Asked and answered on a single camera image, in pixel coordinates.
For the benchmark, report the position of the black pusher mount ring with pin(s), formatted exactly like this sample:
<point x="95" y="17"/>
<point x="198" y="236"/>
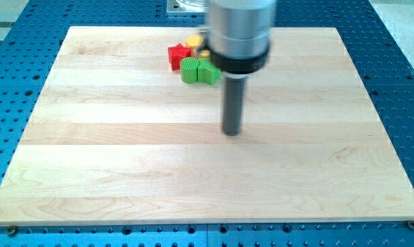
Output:
<point x="238" y="66"/>

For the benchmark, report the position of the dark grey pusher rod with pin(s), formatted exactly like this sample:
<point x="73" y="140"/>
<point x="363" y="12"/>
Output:
<point x="234" y="91"/>

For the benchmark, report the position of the green star block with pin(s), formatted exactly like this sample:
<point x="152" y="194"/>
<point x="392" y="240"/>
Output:
<point x="207" y="72"/>

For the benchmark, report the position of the red star block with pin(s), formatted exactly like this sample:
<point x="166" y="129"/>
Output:
<point x="176" y="54"/>

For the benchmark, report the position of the small yellow block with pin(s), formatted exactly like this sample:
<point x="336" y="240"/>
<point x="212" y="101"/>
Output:
<point x="204" y="53"/>

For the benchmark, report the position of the green cylinder block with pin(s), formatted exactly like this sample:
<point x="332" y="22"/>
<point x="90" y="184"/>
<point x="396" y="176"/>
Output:
<point x="189" y="69"/>

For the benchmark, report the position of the yellow round block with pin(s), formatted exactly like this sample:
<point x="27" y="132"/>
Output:
<point x="194" y="42"/>

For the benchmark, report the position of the light wooden board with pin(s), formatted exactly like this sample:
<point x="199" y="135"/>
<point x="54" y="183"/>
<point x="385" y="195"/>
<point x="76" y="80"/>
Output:
<point x="117" y="138"/>

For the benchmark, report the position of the right corner board screw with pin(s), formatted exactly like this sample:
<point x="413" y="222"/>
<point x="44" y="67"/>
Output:
<point x="410" y="224"/>

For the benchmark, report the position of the corner board screw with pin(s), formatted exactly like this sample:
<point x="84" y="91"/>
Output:
<point x="11" y="230"/>
<point x="410" y="224"/>

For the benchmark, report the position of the left corner board screw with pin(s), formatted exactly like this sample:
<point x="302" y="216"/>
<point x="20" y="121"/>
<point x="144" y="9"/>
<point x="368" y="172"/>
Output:
<point x="11" y="230"/>

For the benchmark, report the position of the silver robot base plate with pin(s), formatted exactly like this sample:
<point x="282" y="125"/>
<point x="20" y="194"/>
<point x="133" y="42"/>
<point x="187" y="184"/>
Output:
<point x="186" y="7"/>

